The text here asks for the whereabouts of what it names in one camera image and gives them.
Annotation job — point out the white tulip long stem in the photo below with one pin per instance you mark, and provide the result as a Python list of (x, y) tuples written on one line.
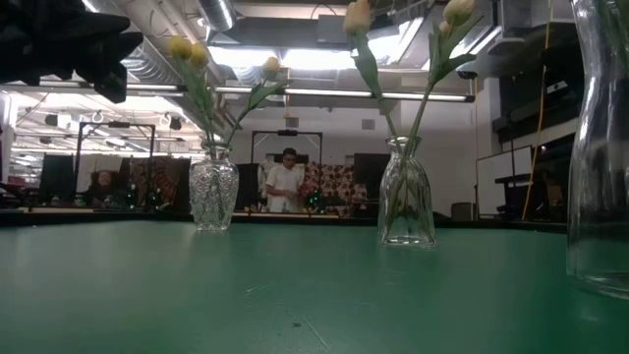
[(199, 55)]

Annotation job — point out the yellow artificial tulip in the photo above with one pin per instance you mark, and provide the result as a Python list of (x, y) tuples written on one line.
[(270, 66), (180, 46)]

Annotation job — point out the black panel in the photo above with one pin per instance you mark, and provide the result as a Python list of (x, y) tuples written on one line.
[(56, 179)]

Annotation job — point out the long silver air duct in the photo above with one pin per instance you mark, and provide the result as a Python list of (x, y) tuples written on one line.
[(162, 74)]

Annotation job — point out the tall smooth glass vase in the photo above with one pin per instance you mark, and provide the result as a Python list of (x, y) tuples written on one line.
[(599, 196)]

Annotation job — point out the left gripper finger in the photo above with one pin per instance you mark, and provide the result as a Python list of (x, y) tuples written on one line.
[(113, 39), (112, 81)]

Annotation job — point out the whiteboard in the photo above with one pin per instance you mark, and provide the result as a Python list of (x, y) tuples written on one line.
[(496, 182)]

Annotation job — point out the red floral backdrop cloth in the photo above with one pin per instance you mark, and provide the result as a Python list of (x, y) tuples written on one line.
[(339, 189)]

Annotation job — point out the cut-pattern clear glass vase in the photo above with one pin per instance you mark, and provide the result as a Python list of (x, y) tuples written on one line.
[(213, 192)]

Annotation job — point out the long ceiling light bar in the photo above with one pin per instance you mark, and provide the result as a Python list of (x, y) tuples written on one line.
[(157, 87)]

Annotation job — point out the person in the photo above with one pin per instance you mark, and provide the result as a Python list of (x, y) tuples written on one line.
[(103, 184), (287, 182)]

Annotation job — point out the ribbed bell-shaped glass vase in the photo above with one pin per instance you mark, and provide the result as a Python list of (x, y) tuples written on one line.
[(427, 221)]

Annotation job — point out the gray bin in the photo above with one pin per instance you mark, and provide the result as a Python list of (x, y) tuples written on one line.
[(462, 211)]

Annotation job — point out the black dome ceiling camera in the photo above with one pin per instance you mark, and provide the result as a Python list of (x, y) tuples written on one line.
[(467, 75)]

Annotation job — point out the dark patterned backdrop cloth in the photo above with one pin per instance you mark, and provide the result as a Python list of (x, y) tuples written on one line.
[(162, 182)]

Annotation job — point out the green table mat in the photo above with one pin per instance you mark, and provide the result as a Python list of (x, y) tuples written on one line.
[(314, 305)]

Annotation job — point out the short silver air duct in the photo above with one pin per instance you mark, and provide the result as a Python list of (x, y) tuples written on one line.
[(216, 12)]

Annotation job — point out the black monitor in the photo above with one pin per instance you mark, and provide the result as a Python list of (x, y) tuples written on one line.
[(366, 167)]

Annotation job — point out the black metal rig frame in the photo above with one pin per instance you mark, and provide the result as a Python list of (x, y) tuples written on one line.
[(287, 133), (118, 124)]

